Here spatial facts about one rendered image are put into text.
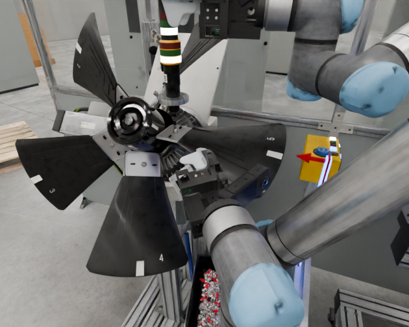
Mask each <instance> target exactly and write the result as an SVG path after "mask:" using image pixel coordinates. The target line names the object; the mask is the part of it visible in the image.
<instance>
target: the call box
mask: <svg viewBox="0 0 409 327"><path fill-rule="evenodd" d="M318 147H325V148H328V149H329V150H330V138H328V137H323V136H315V135H310V134H308V135H307V137H306V142H305V145H304V151H303V154H308V153H311V156H314V157H318V158H326V156H322V155H320V154H317V153H316V149H317V148H318ZM336 148H337V151H333V152H338V153H339V156H333V155H332V151H330V156H331V157H332V163H331V165H330V169H329V172H328V176H327V180H328V179H329V178H330V177H331V176H333V175H334V174H336V173H337V172H338V169H339V167H340V164H341V159H340V147H339V140H338V139H336ZM323 166H324V163H321V162H315V161H309V163H307V162H305V161H304V160H302V161H301V170H300V175H299V179H300V180H305V181H309V182H315V183H319V179H320V177H321V173H322V170H323Z"/></svg>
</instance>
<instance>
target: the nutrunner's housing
mask: <svg viewBox="0 0 409 327"><path fill-rule="evenodd" d="M163 68H164V84H165V86H166V97H169V98H177V97H180V64H177V65H164V64H163ZM168 107H169V111H170V112H173V113H175V112H178V111H179V110H180V106H168Z"/></svg>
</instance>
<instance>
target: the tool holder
mask: <svg viewBox="0 0 409 327"><path fill-rule="evenodd" d="M160 68H161V71H162V72H164V68H163V64H162V63H160ZM164 87H165V93H161V94H160V95H159V96H158V97H157V99H158V102H159V103H160V104H162V105H166V106H179V105H183V104H186V103H187V102H188V101H189V95H188V94H187V93H184V92H181V93H180V97H177V98H169V97H166V86H165V84H164Z"/></svg>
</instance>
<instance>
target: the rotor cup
mask: <svg viewBox="0 0 409 327"><path fill-rule="evenodd" d="M128 116H131V117H132V123H131V124H130V125H126V124H125V118H126V117H128ZM152 124H154V125H156V126H157V127H158V130H156V129H155V128H153V127H152ZM170 125H173V118H172V117H171V116H170V115H169V114H168V113H167V112H165V111H163V110H161V109H158V108H157V109H154V108H153V107H152V106H151V105H150V104H148V103H147V102H146V101H145V100H143V99H141V98H139V97H126V98H123V99H121V100H120V101H118V102H117V103H116V104H115V105H114V106H113V107H112V109H111V110H110V112H109V114H108V117H107V121H106V128H107V131H108V134H109V136H110V137H111V138H112V139H113V140H114V141H115V142H116V143H117V144H119V145H122V146H124V147H127V148H129V149H132V151H138V152H153V153H158V154H159V155H160V158H163V157H164V156H165V155H167V154H168V153H169V152H170V151H171V149H172V148H173V146H174V145H171V144H167V143H160V142H157V141H155V139H156V135H158V134H159V133H161V132H162V131H163V130H165V129H166V128H167V127H168V126H170ZM129 146H133V147H136V148H138V149H133V148H132V147H129Z"/></svg>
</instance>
